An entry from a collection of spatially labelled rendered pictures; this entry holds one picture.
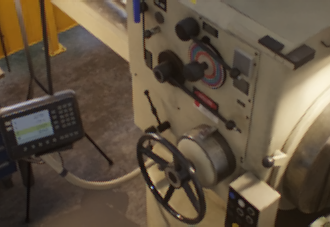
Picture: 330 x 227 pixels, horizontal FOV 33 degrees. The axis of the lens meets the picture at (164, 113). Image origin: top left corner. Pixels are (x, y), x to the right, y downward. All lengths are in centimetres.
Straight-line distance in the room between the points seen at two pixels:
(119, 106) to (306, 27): 268
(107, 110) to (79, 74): 50
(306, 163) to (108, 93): 261
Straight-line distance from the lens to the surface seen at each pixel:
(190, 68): 184
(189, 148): 203
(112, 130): 406
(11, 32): 458
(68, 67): 466
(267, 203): 194
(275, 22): 175
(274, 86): 173
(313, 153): 198
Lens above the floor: 286
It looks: 43 degrees down
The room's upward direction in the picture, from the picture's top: straight up
